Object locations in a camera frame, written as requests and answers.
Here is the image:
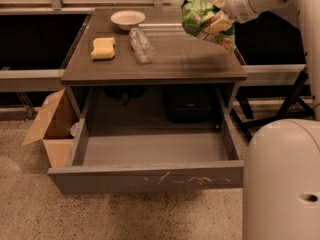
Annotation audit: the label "grey counter cabinet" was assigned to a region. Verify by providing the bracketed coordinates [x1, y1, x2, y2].
[61, 7, 246, 108]

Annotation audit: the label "black bag under counter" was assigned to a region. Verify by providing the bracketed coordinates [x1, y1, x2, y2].
[163, 85, 212, 123]

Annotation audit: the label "green rice chip bag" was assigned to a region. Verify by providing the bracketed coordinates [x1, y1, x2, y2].
[181, 0, 236, 53]

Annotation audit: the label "white paper bowl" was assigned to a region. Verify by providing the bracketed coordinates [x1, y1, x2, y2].
[110, 10, 145, 31]

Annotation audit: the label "open cardboard box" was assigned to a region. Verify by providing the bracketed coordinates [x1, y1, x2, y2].
[23, 89, 78, 168]

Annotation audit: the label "clear plastic water bottle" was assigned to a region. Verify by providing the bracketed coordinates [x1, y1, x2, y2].
[129, 27, 154, 64]

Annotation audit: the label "grey open drawer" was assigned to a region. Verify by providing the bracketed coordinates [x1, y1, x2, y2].
[48, 86, 244, 194]

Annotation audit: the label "yellow sponge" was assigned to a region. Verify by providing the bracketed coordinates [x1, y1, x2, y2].
[91, 37, 115, 60]

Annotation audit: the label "black metal stand legs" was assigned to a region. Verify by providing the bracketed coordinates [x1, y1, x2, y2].
[230, 68, 316, 142]

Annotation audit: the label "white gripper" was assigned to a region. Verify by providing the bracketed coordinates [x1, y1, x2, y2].
[201, 0, 268, 35]

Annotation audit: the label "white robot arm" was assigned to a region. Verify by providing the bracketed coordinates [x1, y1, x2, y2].
[205, 0, 320, 240]

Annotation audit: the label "white cup behind box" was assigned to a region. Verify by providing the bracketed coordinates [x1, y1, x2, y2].
[70, 122, 79, 137]

